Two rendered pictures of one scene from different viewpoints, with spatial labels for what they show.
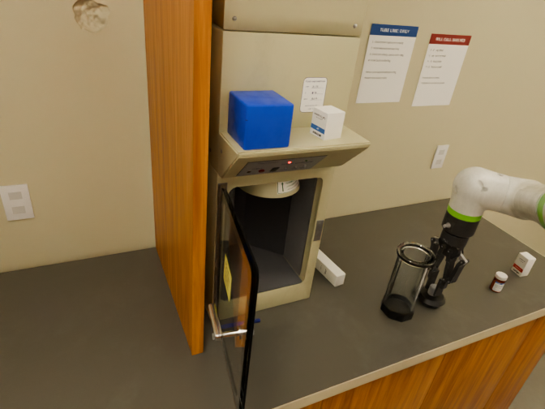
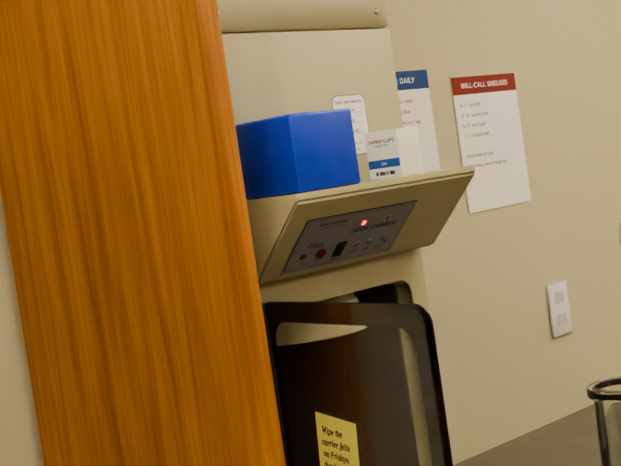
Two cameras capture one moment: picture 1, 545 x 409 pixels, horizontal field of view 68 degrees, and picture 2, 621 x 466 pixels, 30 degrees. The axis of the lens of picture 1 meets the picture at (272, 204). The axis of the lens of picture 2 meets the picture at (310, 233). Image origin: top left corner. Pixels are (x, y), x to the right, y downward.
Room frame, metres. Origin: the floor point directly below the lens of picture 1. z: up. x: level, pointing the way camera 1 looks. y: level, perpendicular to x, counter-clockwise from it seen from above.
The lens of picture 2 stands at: (-0.53, 0.39, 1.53)
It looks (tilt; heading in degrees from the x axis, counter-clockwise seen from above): 3 degrees down; 345
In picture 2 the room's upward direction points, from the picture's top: 8 degrees counter-clockwise
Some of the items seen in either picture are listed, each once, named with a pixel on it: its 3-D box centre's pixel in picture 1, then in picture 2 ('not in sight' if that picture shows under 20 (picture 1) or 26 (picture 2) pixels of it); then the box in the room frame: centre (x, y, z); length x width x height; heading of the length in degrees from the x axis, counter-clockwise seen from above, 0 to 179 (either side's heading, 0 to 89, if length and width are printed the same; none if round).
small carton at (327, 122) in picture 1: (327, 122); (394, 153); (0.87, -0.10, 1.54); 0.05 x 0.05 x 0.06; 36
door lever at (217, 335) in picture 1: (223, 320); not in sight; (0.58, 0.07, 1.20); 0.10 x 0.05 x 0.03; 19
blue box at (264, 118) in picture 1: (259, 118); (298, 153); (0.80, 0.05, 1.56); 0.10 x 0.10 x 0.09; 28
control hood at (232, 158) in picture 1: (293, 158); (364, 222); (0.84, -0.04, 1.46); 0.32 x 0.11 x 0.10; 118
